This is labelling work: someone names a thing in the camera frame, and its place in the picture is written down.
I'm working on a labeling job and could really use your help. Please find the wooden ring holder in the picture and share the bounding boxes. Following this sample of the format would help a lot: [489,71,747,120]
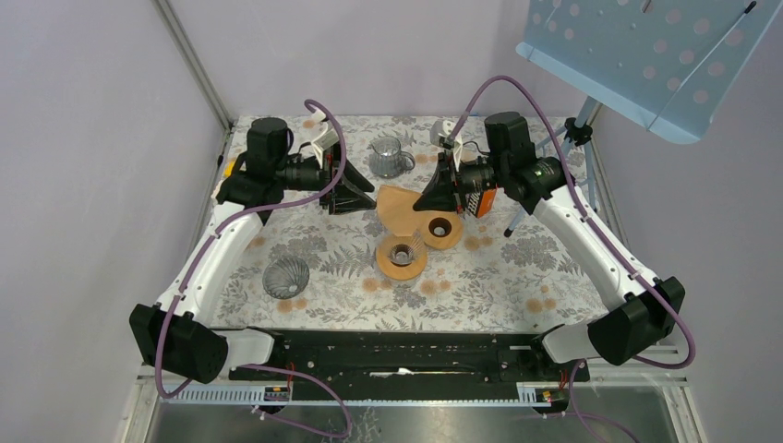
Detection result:
[376,234,428,281]
[419,210,464,250]

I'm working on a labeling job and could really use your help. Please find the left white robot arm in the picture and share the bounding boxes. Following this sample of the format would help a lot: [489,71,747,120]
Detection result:
[129,111,376,384]

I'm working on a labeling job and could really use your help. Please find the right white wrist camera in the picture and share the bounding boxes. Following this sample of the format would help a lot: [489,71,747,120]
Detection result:
[429,119,463,151]

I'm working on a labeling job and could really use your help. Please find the floral tablecloth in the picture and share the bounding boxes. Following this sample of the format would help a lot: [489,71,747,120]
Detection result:
[177,115,625,336]

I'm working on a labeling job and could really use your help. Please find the clear glass dripper cone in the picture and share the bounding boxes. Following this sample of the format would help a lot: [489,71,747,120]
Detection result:
[386,235,426,267]

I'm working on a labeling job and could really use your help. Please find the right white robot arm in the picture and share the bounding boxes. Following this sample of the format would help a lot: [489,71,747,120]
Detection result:
[413,112,685,380]

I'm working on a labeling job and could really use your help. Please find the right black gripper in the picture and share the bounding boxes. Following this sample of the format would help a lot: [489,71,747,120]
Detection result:
[414,148,508,214]

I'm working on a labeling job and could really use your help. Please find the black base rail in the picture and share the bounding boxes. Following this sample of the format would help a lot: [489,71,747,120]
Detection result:
[268,329,590,402]

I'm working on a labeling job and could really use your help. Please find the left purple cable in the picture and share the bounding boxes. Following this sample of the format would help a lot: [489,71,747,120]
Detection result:
[152,99,355,439]

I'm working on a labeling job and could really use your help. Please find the grey glass pitcher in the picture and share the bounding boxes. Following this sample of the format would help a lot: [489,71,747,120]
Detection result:
[368,136,416,178]

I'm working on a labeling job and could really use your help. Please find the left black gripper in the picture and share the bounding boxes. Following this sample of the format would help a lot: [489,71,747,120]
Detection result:
[274,140,376,213]

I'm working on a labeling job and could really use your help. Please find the yellow block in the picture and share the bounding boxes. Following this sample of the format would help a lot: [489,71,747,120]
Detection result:
[223,160,235,178]

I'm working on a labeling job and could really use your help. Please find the beige wooden block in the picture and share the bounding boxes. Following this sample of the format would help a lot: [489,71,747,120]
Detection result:
[211,183,221,205]

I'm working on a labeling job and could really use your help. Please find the purple cable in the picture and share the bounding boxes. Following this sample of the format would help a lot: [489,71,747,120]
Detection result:
[452,75,697,443]
[152,99,355,439]

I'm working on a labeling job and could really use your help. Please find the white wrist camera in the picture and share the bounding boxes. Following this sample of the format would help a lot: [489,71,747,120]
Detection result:
[429,119,463,151]
[302,110,339,167]

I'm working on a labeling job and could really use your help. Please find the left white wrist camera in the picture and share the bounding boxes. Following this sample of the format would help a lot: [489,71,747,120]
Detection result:
[302,110,339,167]

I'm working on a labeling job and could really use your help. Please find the brown paper coffee filter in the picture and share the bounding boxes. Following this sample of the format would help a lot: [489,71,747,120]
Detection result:
[377,185,425,236]

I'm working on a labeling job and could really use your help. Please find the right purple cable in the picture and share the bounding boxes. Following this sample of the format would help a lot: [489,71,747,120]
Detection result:
[452,75,697,443]

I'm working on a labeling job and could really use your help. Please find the blue perforated stand tray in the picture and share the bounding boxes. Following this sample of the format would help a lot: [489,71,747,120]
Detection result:
[516,0,782,145]

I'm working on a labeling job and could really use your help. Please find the orange coffee filter box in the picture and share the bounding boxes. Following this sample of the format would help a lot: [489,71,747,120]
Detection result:
[471,154,498,218]

